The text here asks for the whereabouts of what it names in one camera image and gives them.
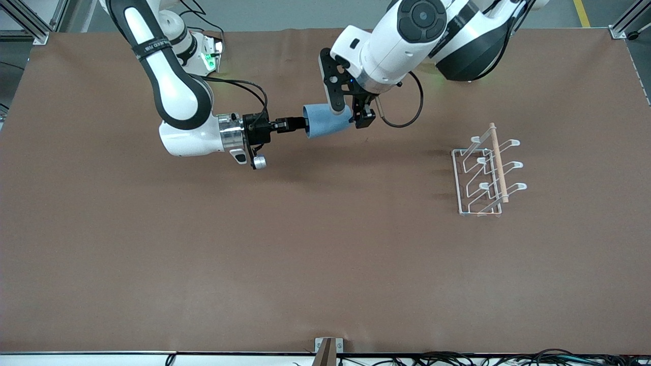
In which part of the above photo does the white wire cup holder rack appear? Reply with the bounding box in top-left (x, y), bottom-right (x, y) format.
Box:
top-left (452, 123), bottom-right (528, 218)

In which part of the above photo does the blue plastic cup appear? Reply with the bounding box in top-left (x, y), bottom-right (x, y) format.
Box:
top-left (303, 103), bottom-right (354, 139)

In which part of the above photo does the black cable bundle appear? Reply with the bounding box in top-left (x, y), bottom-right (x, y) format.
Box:
top-left (292, 348), bottom-right (651, 366)

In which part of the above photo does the brown table mat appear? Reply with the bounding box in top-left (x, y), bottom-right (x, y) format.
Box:
top-left (0, 28), bottom-right (651, 355)

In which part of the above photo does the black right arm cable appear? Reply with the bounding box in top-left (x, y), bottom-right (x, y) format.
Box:
top-left (203, 75), bottom-right (269, 125)

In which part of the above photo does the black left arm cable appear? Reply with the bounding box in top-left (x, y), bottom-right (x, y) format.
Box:
top-left (375, 71), bottom-right (424, 129)

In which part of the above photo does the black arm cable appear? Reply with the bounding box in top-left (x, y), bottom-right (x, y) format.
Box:
top-left (203, 75), bottom-right (269, 125)
top-left (375, 71), bottom-right (424, 129)

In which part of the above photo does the aluminium frame post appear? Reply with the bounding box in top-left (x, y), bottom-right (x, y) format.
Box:
top-left (609, 0), bottom-right (651, 40)
top-left (0, 0), bottom-right (69, 45)

